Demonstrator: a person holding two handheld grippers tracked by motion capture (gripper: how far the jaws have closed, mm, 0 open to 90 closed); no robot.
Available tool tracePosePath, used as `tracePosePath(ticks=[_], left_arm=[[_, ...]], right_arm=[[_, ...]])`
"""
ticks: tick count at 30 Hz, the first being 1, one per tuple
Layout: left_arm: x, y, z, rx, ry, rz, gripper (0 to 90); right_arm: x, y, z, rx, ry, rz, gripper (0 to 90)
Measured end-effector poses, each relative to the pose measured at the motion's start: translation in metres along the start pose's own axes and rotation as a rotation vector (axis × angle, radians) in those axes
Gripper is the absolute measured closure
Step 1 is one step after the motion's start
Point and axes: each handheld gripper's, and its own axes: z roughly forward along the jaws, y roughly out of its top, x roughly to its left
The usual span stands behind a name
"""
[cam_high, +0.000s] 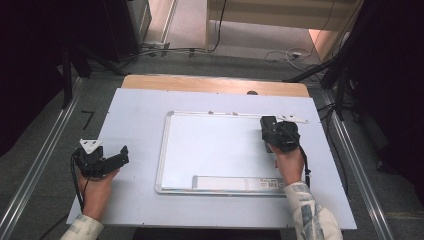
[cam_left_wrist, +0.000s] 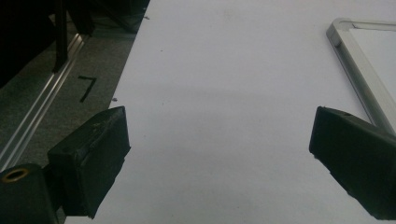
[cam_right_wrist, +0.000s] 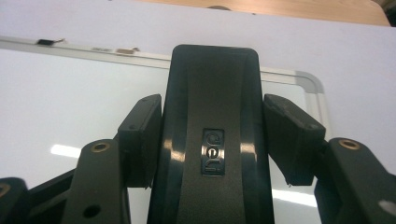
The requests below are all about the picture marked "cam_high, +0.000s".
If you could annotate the person's right hand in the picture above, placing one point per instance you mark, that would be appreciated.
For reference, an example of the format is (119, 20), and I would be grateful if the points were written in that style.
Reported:
(290, 165)

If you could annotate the person's left hand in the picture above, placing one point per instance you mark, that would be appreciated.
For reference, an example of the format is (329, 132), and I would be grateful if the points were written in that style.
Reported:
(96, 193)

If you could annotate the wooden table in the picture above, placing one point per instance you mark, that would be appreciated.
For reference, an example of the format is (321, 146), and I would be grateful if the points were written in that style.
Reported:
(200, 85)

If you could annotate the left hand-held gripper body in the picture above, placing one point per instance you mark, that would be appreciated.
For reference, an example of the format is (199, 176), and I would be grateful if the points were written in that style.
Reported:
(90, 161)

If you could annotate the black metal stand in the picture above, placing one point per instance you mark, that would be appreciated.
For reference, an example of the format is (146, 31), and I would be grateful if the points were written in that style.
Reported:
(67, 80)

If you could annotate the black whiteboard eraser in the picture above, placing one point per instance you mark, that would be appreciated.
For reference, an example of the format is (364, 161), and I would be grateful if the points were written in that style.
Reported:
(268, 122)

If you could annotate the whiteboard with silver frame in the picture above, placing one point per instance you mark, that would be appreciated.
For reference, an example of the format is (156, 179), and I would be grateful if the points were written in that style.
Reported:
(213, 150)

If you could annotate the aluminium floor rail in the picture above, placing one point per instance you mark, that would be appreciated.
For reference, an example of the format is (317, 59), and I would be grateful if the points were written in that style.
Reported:
(36, 160)
(353, 166)

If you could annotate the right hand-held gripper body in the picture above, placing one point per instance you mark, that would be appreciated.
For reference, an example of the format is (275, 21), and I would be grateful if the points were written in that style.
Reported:
(286, 136)

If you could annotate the dark curtain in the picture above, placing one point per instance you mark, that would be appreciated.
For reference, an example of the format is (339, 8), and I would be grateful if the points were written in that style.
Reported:
(393, 83)
(26, 66)

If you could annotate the light wooden furniture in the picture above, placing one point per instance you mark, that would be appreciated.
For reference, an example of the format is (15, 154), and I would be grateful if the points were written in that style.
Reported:
(266, 13)

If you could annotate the black cabinet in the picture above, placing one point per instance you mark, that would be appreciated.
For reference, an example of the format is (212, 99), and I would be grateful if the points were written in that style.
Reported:
(121, 26)

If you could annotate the white paper label strip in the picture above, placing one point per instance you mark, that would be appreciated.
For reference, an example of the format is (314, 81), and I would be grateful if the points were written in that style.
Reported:
(233, 182)

